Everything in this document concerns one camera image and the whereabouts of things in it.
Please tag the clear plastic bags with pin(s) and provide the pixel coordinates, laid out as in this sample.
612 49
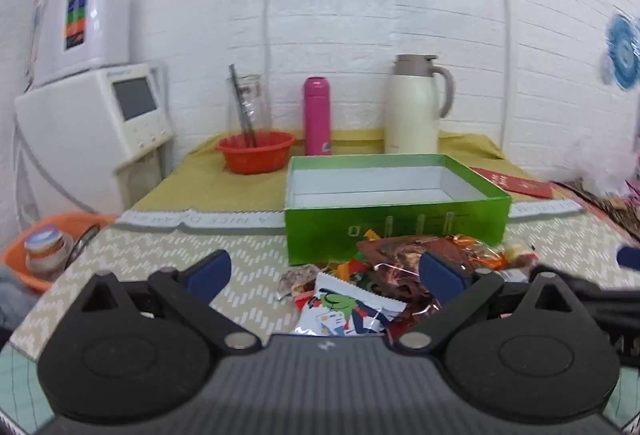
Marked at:
595 160

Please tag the red plastic basket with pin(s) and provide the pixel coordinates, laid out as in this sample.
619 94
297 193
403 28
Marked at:
255 157

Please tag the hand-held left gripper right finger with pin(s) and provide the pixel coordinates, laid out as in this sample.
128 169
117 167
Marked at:
440 275

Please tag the green cardboard box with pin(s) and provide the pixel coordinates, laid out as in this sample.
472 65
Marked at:
395 225

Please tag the large blue round wall decoration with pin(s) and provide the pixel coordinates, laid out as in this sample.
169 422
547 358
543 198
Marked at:
622 50

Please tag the white wall conduit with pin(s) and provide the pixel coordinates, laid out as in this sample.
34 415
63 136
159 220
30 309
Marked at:
501 40

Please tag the black stirring stick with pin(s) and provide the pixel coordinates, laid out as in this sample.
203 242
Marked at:
240 100

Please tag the brown patterned blanket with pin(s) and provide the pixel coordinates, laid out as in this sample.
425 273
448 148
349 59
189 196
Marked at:
610 210

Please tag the pile of assorted snack packets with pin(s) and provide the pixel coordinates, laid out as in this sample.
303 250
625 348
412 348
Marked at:
395 260

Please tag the cream thermal carafe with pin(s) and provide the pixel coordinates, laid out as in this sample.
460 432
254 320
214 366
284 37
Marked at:
410 115

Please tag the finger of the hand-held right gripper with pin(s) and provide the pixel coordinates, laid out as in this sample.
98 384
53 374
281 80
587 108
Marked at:
615 295
630 258

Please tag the white cartoon print snack packet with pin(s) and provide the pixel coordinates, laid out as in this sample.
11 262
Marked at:
345 310

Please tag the red booklet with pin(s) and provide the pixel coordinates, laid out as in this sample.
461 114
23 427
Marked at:
515 182

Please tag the green cutting mat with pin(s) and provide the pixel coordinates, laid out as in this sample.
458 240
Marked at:
20 390

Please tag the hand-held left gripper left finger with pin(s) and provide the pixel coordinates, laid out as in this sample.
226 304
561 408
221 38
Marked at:
210 272

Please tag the white appliance with screen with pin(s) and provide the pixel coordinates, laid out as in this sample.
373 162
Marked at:
75 125

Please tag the yellow tablecloth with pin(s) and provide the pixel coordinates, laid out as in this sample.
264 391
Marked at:
200 185

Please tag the pink insulated bottle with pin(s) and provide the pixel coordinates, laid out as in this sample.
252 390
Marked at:
317 115

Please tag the clear glass pitcher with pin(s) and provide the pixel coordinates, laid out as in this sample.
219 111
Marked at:
257 105

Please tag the grey cloth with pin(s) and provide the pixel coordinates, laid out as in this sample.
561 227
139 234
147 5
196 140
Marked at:
15 300

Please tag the orange plastic basin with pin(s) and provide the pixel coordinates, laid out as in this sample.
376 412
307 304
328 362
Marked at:
15 265

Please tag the jar with blue lid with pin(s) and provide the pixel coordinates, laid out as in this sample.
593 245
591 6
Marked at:
45 245

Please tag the tall white water purifier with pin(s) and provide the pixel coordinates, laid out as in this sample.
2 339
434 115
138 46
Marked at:
100 15

